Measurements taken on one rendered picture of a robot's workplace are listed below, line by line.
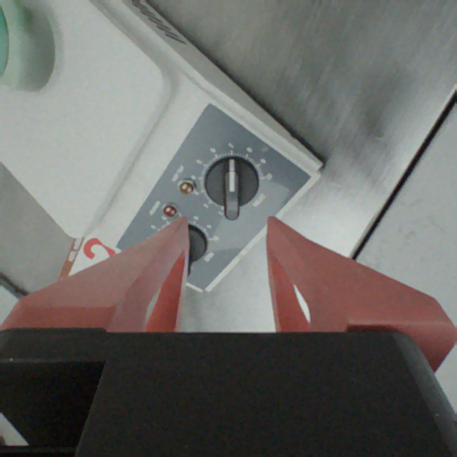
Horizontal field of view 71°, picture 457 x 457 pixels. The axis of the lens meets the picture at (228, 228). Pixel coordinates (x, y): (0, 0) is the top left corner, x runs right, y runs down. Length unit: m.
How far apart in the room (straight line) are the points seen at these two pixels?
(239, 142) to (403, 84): 0.10
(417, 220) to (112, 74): 0.19
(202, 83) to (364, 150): 0.11
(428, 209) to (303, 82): 0.11
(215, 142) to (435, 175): 0.13
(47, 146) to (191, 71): 0.10
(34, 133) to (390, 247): 0.23
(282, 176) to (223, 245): 0.06
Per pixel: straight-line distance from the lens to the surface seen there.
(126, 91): 0.18
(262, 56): 0.24
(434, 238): 0.23
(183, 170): 0.19
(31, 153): 0.23
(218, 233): 0.21
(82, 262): 0.32
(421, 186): 0.22
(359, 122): 0.22
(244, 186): 0.19
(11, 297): 0.48
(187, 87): 0.18
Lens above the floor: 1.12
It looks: 61 degrees down
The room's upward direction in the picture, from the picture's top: 122 degrees counter-clockwise
